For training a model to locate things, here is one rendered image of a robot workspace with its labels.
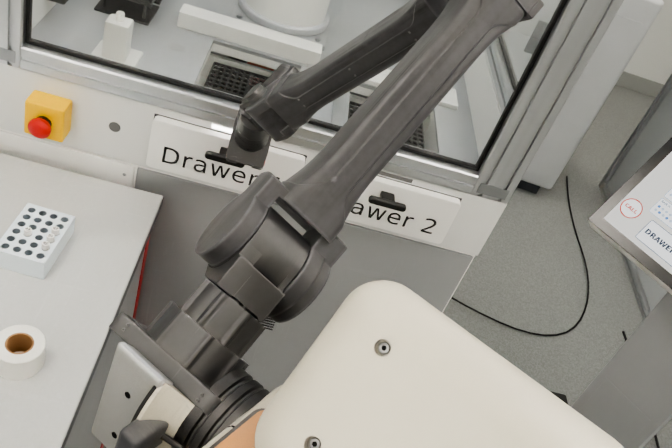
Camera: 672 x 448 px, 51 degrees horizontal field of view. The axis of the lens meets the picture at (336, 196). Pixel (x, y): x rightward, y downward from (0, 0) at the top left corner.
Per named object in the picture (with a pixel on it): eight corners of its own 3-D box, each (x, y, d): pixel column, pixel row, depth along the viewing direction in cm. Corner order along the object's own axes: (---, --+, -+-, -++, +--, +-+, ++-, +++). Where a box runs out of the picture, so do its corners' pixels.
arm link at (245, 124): (232, 113, 109) (261, 135, 109) (259, 81, 111) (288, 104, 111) (229, 128, 116) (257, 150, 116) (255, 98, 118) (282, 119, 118)
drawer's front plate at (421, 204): (440, 244, 145) (462, 204, 138) (303, 208, 141) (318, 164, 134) (440, 239, 146) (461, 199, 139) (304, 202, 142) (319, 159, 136)
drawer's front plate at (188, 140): (291, 204, 140) (305, 161, 134) (145, 165, 137) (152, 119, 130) (292, 199, 142) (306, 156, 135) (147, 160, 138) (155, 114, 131)
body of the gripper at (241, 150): (275, 117, 124) (281, 101, 117) (261, 171, 121) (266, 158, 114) (239, 107, 124) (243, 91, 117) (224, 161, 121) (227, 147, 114)
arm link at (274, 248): (204, 298, 59) (250, 337, 61) (283, 206, 61) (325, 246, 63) (181, 280, 67) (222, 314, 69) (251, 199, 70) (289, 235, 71)
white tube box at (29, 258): (43, 280, 116) (44, 263, 114) (-8, 265, 116) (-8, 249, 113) (74, 232, 126) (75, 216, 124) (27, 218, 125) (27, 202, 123)
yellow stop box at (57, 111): (61, 145, 131) (63, 113, 127) (21, 135, 130) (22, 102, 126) (71, 131, 135) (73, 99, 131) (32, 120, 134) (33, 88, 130)
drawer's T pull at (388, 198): (404, 213, 136) (407, 207, 135) (367, 203, 135) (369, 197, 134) (404, 201, 138) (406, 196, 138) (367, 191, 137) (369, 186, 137)
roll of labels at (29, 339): (6, 336, 106) (6, 318, 104) (52, 348, 107) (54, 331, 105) (-17, 373, 101) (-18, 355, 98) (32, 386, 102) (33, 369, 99)
